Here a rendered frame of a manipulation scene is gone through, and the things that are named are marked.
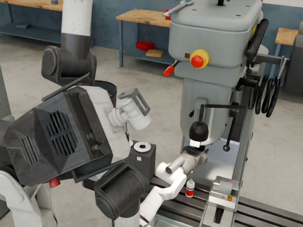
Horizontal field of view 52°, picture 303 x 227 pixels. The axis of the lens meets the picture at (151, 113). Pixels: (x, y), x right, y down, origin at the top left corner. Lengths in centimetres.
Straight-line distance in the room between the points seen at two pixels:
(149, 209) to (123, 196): 32
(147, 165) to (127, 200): 69
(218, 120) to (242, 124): 52
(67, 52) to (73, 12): 12
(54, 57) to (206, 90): 58
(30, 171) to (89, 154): 22
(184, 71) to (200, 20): 24
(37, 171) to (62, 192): 212
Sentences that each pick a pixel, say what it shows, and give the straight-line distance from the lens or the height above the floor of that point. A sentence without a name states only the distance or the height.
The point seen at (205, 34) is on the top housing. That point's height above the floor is 184.
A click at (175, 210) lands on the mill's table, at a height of 92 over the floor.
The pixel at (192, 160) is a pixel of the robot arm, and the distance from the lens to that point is 137.
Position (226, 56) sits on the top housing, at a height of 178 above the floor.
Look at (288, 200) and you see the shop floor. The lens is 325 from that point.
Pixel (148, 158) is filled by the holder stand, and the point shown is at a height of 110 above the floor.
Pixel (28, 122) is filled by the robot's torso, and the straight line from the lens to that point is 93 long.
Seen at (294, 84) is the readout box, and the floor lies 156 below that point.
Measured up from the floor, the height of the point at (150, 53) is 28.
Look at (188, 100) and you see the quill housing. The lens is 126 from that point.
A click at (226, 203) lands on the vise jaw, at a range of 154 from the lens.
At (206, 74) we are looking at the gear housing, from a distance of 116.
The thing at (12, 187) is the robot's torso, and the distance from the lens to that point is 117.
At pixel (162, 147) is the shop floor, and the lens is 352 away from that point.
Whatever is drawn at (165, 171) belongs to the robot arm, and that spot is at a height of 126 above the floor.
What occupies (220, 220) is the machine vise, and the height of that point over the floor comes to 96.
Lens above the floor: 211
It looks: 31 degrees down
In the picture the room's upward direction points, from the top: 2 degrees clockwise
